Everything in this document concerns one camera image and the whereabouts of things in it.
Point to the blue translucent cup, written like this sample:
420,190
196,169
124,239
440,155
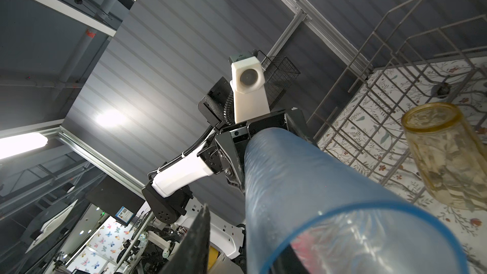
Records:
309,209

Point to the black wire wall basket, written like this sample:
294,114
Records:
280,74

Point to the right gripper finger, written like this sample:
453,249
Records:
192,255

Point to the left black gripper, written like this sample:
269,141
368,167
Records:
224,151

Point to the floral table mat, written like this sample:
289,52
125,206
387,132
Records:
368,135

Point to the grey wire dish rack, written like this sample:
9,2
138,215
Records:
396,39

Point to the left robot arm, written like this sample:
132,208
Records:
168,191

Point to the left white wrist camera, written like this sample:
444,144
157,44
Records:
248,86

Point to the yellow glass cup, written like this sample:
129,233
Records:
448,153

